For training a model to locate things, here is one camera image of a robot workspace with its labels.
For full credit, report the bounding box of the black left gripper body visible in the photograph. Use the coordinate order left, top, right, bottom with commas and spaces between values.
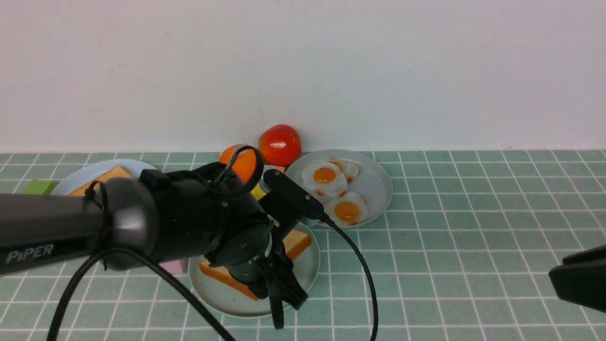
139, 162, 296, 299

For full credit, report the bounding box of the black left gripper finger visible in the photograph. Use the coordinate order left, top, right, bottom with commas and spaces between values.
244, 276, 268, 300
277, 258, 309, 311

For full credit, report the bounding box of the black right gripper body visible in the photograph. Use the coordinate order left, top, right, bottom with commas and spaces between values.
548, 245, 606, 313

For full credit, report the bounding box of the fried egg back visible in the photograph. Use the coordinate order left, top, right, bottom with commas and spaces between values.
327, 158, 361, 183

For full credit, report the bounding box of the fried egg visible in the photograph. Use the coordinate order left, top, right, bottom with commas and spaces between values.
324, 192, 369, 227
301, 161, 348, 199
327, 158, 361, 183

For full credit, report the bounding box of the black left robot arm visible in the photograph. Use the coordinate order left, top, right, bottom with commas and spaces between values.
1, 162, 320, 309

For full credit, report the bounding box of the pale green plate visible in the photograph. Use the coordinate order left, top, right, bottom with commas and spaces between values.
188, 223, 321, 319

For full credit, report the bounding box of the yellow foam cube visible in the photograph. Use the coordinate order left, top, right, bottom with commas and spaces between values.
251, 183, 267, 201

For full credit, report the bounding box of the orange fruit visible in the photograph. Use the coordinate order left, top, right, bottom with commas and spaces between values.
218, 144, 256, 183

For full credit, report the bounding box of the pink foam cube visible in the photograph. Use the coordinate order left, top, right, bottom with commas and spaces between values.
160, 259, 188, 275

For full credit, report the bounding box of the salmon foam cube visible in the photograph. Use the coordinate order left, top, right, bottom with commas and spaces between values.
264, 165, 285, 174

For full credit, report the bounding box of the light blue plate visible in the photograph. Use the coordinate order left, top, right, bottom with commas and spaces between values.
50, 159, 155, 196

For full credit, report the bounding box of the red apple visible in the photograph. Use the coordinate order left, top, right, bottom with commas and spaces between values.
258, 125, 302, 168

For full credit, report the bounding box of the fried egg front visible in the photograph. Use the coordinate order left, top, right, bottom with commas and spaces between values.
324, 192, 369, 227

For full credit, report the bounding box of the fried egg middle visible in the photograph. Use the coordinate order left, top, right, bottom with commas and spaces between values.
301, 161, 348, 199

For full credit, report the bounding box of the grey plate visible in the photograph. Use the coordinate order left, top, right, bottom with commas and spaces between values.
286, 149, 392, 229

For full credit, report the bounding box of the green checkered tablecloth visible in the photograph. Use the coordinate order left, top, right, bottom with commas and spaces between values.
0, 150, 606, 341

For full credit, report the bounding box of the green foam cube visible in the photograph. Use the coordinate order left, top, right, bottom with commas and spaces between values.
22, 179, 56, 196

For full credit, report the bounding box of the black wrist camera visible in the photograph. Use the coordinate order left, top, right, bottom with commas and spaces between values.
262, 169, 325, 220

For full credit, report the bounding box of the black cable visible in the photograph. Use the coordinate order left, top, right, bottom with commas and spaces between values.
45, 144, 379, 341

